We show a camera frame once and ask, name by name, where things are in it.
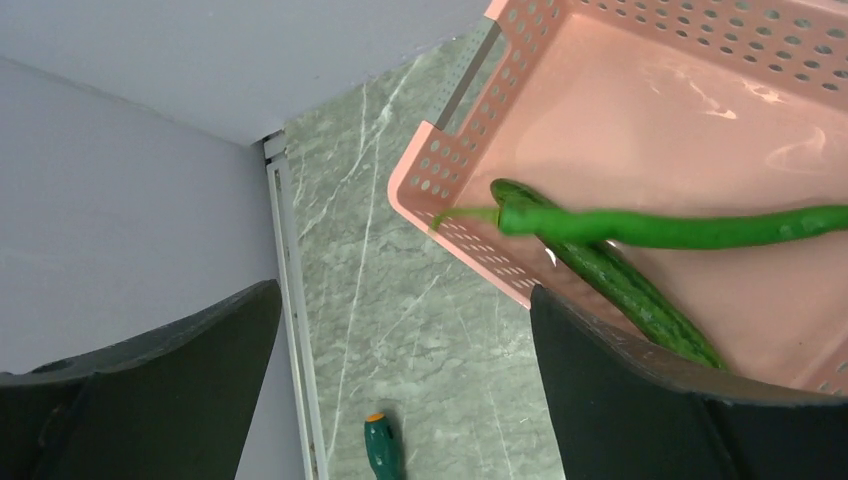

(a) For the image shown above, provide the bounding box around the fake green bean pod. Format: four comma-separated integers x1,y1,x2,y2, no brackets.
431,201,847,250

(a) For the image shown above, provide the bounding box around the green handled screwdriver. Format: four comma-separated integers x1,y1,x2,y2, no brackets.
364,412,406,480

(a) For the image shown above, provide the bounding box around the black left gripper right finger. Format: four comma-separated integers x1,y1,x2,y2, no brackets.
529,286,847,479

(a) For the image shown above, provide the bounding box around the aluminium side rail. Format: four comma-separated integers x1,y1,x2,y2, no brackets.
262,129,330,480

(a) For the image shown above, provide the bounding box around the pink plastic basket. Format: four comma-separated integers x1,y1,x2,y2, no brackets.
388,1,847,396

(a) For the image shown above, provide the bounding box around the fake green cucumber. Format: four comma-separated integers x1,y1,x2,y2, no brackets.
488,177,730,372

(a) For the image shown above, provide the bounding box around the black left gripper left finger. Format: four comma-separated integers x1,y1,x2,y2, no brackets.
1,280,282,479

